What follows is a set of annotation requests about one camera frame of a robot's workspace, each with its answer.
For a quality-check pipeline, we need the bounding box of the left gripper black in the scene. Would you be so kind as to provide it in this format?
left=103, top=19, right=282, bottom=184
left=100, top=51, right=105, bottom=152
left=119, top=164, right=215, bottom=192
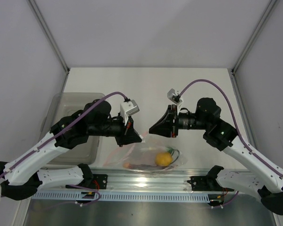
left=88, top=113, right=142, bottom=147

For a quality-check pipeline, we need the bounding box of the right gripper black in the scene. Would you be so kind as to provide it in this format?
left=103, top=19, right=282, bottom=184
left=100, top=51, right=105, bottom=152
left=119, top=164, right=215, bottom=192
left=149, top=105, right=209, bottom=138

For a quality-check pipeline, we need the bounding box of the green onion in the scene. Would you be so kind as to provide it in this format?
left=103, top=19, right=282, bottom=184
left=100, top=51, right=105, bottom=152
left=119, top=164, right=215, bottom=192
left=167, top=148, right=180, bottom=168

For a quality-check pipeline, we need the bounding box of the clear zip top bag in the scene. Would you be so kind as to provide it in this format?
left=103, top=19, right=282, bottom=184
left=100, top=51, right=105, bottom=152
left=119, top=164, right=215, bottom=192
left=103, top=133, right=188, bottom=173

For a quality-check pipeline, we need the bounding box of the orange papaya slice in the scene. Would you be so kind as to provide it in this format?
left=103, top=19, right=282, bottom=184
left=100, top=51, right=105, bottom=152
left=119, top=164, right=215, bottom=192
left=123, top=162, right=165, bottom=171

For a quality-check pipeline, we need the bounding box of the yellow lemon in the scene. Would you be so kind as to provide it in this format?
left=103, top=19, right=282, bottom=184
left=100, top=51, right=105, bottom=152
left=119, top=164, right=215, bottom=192
left=155, top=152, right=173, bottom=167

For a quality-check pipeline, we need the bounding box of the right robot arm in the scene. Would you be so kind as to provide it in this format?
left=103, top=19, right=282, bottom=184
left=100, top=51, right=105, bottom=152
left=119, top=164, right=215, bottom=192
left=149, top=97, right=283, bottom=215

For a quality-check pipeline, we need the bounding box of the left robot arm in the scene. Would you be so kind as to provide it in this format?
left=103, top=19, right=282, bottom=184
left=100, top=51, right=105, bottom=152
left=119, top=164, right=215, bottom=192
left=0, top=99, right=142, bottom=201

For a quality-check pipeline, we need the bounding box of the clear plastic bin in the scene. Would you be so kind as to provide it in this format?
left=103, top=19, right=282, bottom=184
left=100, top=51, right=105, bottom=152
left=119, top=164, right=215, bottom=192
left=40, top=92, right=104, bottom=166

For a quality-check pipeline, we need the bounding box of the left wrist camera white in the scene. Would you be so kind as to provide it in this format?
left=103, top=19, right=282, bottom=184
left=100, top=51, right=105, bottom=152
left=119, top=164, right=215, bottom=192
left=120, top=100, right=140, bottom=125

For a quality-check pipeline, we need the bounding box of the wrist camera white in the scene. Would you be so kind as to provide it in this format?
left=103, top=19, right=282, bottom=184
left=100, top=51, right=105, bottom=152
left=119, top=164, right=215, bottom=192
left=120, top=100, right=140, bottom=125
left=167, top=89, right=183, bottom=114

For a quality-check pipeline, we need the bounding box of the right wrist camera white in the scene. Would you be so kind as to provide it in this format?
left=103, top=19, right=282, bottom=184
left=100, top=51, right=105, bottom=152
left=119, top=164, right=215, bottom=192
left=167, top=89, right=183, bottom=114

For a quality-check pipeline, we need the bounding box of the aluminium mounting rail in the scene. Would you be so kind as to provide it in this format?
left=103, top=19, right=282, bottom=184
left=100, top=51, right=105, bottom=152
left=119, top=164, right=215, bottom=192
left=33, top=167, right=280, bottom=194

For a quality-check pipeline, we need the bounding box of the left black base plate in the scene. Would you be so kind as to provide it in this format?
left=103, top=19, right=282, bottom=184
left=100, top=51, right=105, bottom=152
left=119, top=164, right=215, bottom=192
left=77, top=174, right=108, bottom=190

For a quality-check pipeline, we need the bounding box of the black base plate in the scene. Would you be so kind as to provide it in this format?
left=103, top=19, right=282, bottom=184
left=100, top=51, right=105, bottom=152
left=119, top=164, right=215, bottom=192
left=187, top=176, right=234, bottom=192
left=77, top=174, right=108, bottom=190

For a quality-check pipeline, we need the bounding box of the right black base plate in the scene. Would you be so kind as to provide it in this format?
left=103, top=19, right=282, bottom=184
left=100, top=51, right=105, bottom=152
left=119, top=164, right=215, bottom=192
left=187, top=176, right=234, bottom=192

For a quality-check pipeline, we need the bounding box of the white slotted cable duct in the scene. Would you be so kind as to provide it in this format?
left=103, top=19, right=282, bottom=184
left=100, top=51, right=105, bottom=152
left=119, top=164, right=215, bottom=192
left=33, top=190, right=210, bottom=203

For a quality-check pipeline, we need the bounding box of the right aluminium frame post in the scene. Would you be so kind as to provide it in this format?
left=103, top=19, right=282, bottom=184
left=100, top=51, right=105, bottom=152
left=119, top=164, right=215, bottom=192
left=231, top=0, right=280, bottom=73

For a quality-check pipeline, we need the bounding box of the aluminium frame post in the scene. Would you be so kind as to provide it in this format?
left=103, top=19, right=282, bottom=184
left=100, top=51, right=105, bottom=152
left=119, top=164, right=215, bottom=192
left=231, top=0, right=280, bottom=73
left=27, top=0, right=70, bottom=74

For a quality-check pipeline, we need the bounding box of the left aluminium frame post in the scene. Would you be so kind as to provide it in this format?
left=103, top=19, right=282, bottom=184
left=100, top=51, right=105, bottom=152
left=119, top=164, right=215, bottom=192
left=27, top=0, right=70, bottom=74

